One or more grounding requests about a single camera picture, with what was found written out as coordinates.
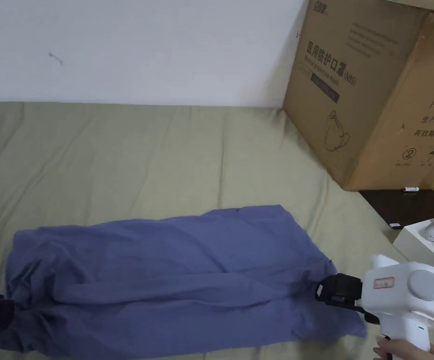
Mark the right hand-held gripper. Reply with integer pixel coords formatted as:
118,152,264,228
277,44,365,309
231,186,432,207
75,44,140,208
316,254,434,360

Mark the blue shirt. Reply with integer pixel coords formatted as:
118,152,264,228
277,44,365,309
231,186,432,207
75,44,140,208
0,204,367,349

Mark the person's right hand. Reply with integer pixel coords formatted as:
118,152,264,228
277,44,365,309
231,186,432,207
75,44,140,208
374,335,434,360

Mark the white open box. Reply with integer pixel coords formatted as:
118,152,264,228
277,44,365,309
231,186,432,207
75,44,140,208
392,214,434,279

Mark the flat black box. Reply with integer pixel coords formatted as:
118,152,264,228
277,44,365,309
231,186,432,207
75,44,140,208
358,189,434,230

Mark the large brown cardboard carton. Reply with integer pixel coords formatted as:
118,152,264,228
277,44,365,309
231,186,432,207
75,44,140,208
282,0,434,192

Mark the bed with pale green sheet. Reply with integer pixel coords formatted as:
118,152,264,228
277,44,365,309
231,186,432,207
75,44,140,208
0,101,434,360

